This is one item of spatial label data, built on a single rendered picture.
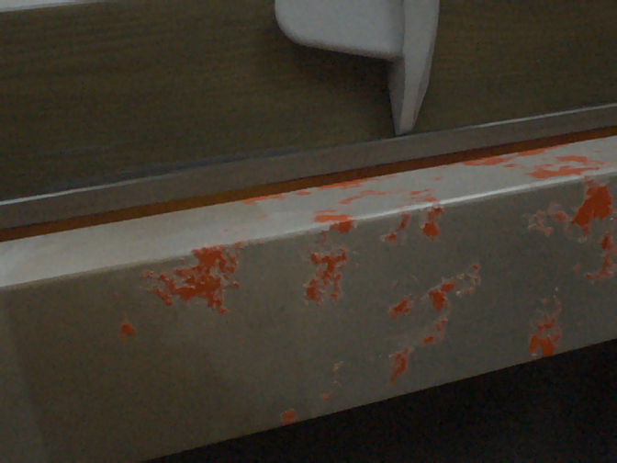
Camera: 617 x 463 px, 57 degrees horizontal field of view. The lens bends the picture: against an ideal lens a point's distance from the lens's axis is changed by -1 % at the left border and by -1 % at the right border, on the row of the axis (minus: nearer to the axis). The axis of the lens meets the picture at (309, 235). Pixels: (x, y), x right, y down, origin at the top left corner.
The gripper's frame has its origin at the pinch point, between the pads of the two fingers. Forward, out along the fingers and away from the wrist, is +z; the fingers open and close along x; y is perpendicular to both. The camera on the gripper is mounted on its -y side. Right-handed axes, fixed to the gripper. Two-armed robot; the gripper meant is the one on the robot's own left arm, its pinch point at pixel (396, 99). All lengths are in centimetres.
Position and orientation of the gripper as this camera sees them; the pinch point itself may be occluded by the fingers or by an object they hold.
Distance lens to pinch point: 25.9
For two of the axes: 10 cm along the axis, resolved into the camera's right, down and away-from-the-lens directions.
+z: 1.4, 9.6, 2.5
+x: 2.4, 2.1, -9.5
